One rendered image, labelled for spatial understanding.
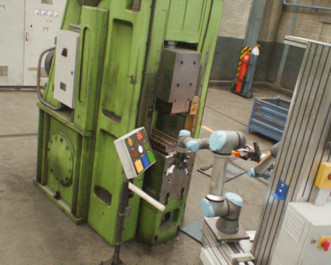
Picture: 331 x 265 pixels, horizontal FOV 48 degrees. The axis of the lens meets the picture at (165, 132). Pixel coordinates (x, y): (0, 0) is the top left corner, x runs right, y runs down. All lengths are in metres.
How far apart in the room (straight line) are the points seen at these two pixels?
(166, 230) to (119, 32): 1.81
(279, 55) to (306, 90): 10.34
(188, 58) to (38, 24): 5.29
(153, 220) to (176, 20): 1.72
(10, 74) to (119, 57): 5.07
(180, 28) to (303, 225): 1.82
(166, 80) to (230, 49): 8.42
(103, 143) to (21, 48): 4.86
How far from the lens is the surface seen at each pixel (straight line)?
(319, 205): 2.14
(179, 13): 3.04
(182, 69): 2.96
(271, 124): 6.97
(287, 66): 12.13
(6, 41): 7.84
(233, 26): 11.21
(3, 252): 3.44
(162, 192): 3.22
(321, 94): 1.95
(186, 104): 3.10
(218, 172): 2.19
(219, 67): 11.17
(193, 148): 2.47
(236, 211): 2.36
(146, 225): 3.48
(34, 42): 7.95
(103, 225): 3.51
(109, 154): 3.29
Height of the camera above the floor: 2.10
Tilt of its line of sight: 19 degrees down
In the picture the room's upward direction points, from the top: 9 degrees clockwise
